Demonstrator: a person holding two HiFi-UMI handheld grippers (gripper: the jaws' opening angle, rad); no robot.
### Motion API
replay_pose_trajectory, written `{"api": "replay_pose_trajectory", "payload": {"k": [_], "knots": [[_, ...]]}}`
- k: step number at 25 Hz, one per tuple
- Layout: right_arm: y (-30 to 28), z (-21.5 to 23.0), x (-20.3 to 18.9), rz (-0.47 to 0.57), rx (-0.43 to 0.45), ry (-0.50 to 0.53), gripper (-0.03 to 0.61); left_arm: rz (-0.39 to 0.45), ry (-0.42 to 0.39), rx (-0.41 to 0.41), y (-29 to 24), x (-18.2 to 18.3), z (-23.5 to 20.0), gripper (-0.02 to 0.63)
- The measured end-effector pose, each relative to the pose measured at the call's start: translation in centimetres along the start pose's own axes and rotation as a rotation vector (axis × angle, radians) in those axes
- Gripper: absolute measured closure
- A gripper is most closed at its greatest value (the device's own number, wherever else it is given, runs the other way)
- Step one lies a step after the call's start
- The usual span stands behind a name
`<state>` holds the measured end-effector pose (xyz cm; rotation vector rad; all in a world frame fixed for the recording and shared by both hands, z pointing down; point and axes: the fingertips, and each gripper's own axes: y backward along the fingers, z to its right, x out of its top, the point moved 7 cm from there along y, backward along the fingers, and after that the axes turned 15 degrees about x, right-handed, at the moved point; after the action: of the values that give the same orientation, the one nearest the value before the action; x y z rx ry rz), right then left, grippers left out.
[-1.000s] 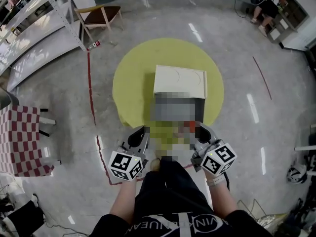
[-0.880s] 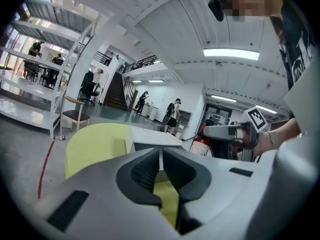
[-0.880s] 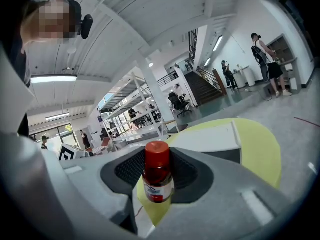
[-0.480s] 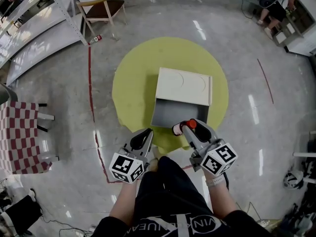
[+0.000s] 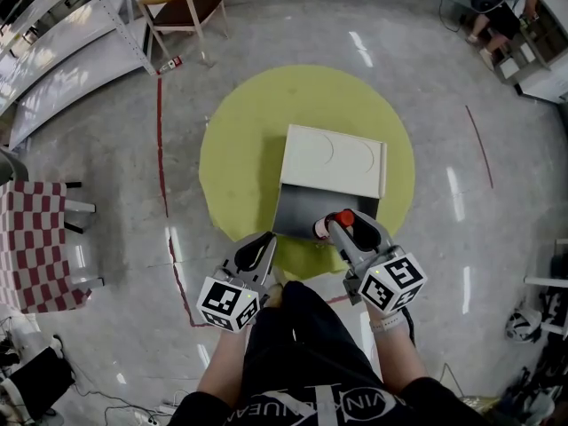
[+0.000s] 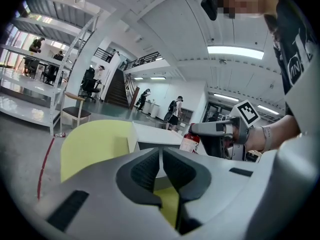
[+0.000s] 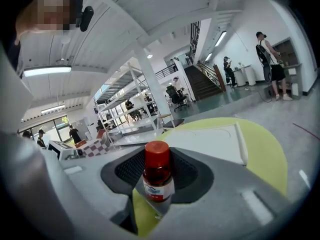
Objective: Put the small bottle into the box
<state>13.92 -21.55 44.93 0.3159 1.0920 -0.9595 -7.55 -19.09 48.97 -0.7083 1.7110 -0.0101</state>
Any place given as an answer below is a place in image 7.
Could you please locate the white metal shelving rack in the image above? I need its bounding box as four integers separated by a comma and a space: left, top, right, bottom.
93, 61, 163, 147

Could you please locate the red-capped sauce bottle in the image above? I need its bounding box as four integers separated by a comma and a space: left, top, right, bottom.
142, 140, 175, 204

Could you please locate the red checkered cloth table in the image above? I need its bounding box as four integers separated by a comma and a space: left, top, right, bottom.
79, 137, 112, 157

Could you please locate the white cylinder pedestal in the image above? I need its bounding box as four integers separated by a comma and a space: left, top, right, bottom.
244, 65, 257, 86
234, 67, 247, 87

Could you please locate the ceiling tube light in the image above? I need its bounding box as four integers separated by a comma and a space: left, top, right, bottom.
23, 65, 72, 78
40, 104, 66, 114

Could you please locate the grey box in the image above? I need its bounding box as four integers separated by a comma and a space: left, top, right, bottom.
162, 121, 250, 167

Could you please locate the person's head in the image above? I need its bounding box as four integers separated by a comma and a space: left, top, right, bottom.
14, 0, 83, 46

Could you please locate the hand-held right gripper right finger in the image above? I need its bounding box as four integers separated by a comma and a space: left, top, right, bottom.
154, 146, 292, 240

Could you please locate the black office chair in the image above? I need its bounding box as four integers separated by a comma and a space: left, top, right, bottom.
166, 85, 190, 112

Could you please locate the dark staircase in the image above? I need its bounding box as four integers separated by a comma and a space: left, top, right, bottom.
183, 61, 227, 102

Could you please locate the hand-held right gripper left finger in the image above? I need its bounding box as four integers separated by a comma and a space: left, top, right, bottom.
58, 146, 156, 240

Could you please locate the black head camera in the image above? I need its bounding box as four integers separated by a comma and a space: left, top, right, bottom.
76, 5, 95, 32

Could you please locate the wooden chair with dark seat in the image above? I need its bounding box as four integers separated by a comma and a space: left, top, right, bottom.
158, 113, 185, 130

